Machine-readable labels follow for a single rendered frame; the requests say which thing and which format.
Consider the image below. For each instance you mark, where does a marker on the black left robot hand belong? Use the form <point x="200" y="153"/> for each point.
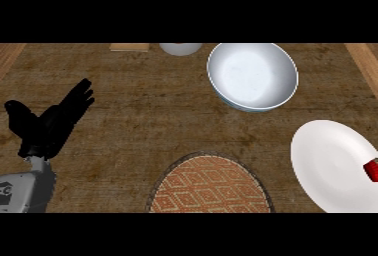
<point x="49" y="125"/>

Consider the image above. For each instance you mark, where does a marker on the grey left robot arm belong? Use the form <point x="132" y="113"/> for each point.
<point x="24" y="190"/>

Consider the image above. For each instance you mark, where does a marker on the white bowl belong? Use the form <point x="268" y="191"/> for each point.
<point x="253" y="76"/>

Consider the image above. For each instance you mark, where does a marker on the white plate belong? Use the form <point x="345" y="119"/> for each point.
<point x="330" y="166"/>

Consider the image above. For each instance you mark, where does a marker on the pale wooden block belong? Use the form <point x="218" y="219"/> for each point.
<point x="129" y="47"/>

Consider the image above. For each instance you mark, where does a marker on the white round container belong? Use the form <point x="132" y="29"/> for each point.
<point x="181" y="48"/>

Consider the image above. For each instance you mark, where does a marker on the orange patterned round placemat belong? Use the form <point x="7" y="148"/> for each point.
<point x="210" y="185"/>

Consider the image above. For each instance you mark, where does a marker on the red block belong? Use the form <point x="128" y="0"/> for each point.
<point x="373" y="169"/>

